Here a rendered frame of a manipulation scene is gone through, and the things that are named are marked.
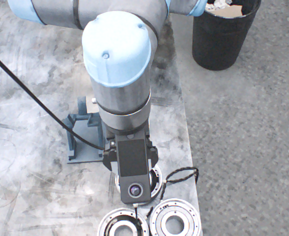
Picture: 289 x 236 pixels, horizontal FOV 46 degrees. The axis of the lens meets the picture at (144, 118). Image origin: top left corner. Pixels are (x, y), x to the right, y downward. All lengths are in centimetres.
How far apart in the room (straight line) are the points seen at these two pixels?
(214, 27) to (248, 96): 45
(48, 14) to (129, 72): 17
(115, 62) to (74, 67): 65
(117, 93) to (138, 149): 13
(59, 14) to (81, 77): 50
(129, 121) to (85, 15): 15
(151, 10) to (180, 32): 179
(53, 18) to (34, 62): 56
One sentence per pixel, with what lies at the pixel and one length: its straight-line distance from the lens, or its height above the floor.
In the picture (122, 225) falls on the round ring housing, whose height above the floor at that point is 82.
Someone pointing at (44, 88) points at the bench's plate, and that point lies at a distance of 98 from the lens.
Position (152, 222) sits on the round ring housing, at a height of 83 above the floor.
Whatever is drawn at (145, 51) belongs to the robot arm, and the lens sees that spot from 37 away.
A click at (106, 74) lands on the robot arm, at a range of 37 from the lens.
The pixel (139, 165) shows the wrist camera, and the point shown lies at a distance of 50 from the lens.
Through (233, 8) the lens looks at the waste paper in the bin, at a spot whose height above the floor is 36.
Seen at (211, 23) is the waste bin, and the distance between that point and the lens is 175.
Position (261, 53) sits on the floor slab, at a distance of 219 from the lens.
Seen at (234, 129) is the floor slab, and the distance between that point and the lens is 183.
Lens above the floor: 154
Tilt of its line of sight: 58 degrees down
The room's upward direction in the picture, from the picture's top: 3 degrees counter-clockwise
